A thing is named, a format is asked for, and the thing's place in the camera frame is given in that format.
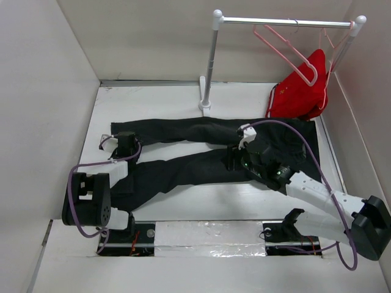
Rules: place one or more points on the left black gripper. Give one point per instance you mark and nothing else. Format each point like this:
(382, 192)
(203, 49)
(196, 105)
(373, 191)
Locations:
(137, 146)

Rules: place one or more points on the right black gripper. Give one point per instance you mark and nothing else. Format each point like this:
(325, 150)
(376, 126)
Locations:
(233, 152)

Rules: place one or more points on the black trousers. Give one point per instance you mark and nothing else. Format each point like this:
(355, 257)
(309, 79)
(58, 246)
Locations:
(147, 179)

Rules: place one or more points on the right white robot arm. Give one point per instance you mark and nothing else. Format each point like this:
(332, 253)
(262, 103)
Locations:
(347, 219)

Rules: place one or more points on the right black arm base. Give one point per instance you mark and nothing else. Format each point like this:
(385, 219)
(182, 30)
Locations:
(283, 239)

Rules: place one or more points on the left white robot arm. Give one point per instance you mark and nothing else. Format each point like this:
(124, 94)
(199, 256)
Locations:
(88, 194)

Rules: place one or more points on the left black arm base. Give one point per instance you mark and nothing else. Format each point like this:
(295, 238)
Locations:
(137, 240)

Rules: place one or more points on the red garment on hanger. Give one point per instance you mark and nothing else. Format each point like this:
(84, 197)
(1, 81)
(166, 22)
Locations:
(293, 98)

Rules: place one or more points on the pink hanger with garment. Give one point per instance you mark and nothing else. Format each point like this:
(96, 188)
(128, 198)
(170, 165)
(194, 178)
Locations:
(328, 61)

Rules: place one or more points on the white metal clothes rack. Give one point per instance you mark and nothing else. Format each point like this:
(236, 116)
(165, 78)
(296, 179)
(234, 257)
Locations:
(219, 19)

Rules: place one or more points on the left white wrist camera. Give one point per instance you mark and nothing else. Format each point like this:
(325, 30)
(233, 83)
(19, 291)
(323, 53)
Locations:
(108, 143)

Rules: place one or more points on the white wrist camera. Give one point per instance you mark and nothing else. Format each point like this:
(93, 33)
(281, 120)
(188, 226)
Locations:
(247, 134)
(108, 143)

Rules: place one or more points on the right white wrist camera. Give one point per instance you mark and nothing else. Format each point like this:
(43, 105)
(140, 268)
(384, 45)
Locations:
(247, 134)

